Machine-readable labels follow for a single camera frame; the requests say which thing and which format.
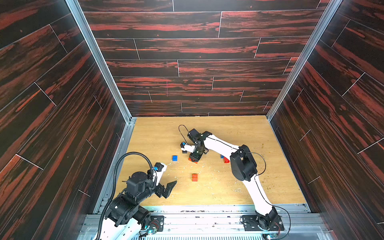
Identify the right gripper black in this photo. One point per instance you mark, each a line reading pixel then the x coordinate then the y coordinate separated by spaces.
pixel 198 151

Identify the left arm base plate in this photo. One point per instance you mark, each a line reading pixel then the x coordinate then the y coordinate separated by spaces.
pixel 155 224

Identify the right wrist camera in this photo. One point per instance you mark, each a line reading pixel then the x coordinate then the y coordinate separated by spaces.
pixel 186 148

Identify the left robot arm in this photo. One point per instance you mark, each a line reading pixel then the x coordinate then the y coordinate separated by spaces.
pixel 124 217

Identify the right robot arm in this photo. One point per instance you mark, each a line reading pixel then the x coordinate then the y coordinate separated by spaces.
pixel 244 169

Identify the right aluminium corner post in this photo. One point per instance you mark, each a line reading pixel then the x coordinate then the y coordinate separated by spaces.
pixel 321 26

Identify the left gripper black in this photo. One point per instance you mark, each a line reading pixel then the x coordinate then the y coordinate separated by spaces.
pixel 160 192

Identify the aluminium corner post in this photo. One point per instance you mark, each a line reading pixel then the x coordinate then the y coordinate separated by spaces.
pixel 86 31
pixel 321 26

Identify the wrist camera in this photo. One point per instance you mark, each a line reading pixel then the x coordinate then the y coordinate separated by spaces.
pixel 160 167
pixel 186 148

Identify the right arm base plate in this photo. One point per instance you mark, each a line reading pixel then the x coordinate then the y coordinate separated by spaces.
pixel 260 223

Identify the left aluminium corner post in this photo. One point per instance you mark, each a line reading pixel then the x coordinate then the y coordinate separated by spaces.
pixel 86 31

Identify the aluminium front rail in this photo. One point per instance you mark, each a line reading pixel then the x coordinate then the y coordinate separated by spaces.
pixel 222 222

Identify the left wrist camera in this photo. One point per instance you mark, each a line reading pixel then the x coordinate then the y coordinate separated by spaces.
pixel 160 167

